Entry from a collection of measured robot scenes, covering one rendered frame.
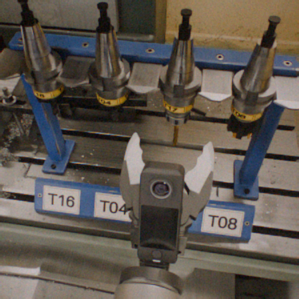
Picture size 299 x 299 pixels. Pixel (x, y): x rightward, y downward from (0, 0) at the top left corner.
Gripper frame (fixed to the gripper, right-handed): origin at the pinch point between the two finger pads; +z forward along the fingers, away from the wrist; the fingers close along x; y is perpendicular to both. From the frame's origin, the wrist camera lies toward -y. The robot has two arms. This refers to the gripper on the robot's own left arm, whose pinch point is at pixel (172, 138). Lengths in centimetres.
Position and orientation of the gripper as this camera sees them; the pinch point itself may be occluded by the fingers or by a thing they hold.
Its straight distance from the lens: 49.2
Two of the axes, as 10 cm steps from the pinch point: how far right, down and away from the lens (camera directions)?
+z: 1.5, -7.9, 6.0
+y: 0.0, 6.0, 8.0
